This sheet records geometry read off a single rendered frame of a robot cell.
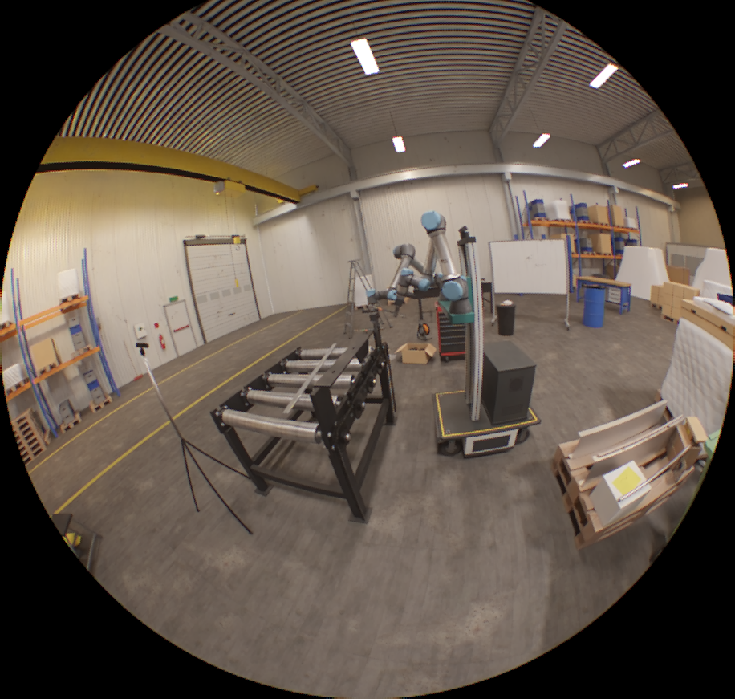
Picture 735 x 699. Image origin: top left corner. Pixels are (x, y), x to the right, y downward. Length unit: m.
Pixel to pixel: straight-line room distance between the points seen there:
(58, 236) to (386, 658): 10.99
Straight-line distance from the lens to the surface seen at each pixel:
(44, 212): 10.79
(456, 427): 2.01
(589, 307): 6.07
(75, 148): 7.50
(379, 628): 1.66
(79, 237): 10.30
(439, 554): 1.73
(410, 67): 9.36
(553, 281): 5.67
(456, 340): 3.65
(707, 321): 3.01
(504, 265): 5.65
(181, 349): 10.62
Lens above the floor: 1.65
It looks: 15 degrees down
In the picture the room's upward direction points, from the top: 10 degrees counter-clockwise
